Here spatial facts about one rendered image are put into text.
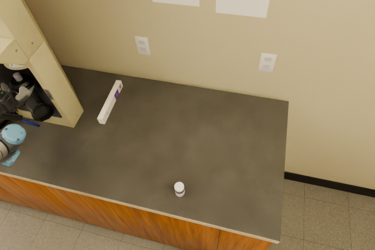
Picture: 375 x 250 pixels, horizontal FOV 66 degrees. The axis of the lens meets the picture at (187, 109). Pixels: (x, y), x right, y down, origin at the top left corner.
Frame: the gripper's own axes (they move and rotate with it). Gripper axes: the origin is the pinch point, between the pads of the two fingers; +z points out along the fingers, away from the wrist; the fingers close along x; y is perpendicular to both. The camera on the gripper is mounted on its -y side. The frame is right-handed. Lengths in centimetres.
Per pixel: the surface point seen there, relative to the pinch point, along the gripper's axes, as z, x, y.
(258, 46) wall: 43, -98, 3
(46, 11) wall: 42.5, 10.2, 8.3
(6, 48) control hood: -5.3, -13.8, 28.5
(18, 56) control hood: -3.5, -13.9, 23.1
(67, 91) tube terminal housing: 7.5, -13.8, -8.9
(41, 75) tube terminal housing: 0.4, -13.8, 9.3
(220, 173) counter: -8, -91, -28
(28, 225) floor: -37, 43, -122
